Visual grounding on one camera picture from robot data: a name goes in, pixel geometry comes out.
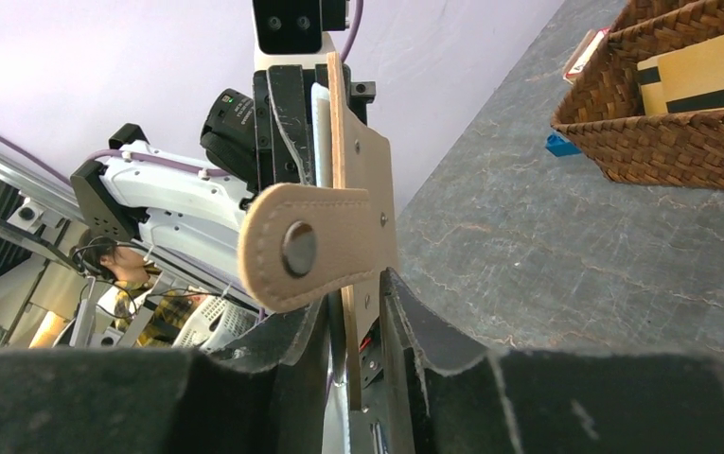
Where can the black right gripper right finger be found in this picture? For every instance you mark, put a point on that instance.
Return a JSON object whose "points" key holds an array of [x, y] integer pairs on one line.
{"points": [[448, 393]]}

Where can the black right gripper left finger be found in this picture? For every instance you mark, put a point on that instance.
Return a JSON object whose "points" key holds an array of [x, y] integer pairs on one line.
{"points": [[264, 392]]}

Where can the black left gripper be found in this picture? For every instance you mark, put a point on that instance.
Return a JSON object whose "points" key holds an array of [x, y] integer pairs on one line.
{"points": [[272, 136]]}

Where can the beige leather card holder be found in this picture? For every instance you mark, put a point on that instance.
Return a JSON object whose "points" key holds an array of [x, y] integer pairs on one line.
{"points": [[301, 242]]}

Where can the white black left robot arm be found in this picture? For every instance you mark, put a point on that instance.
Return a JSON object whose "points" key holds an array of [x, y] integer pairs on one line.
{"points": [[133, 191]]}

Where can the playing card box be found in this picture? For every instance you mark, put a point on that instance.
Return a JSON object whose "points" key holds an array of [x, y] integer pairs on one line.
{"points": [[583, 53]]}

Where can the yellow cards in basket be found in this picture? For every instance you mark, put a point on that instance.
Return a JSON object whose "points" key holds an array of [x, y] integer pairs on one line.
{"points": [[686, 80]]}

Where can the white plastic mesh basket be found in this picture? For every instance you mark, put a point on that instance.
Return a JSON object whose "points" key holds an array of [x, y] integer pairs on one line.
{"points": [[214, 323]]}

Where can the seated person in plaid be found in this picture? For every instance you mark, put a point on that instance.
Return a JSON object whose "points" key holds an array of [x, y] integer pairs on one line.
{"points": [[133, 277]]}

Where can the blue toy brick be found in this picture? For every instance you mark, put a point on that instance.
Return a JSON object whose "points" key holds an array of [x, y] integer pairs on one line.
{"points": [[560, 146]]}

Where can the brown woven divided basket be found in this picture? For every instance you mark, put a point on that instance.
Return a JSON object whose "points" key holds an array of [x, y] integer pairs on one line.
{"points": [[603, 113]]}

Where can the aluminium frame rail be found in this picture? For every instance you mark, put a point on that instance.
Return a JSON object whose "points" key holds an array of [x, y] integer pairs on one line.
{"points": [[4, 200]]}

